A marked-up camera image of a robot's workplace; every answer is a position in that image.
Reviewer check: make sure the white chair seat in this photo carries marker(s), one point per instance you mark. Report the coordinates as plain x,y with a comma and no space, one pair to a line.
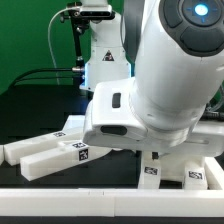
172,169

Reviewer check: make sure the white chair back frame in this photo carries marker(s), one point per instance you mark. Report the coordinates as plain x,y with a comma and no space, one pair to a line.
50,153

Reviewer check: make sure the white marker base plate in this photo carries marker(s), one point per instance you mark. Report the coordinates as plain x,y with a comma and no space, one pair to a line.
74,121

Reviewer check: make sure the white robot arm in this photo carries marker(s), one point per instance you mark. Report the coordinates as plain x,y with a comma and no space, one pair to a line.
179,66

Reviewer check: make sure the white L-shaped wall fence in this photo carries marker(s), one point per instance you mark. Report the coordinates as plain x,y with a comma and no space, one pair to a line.
119,202

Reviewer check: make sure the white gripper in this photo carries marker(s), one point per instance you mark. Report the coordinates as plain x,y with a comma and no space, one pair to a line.
206,139

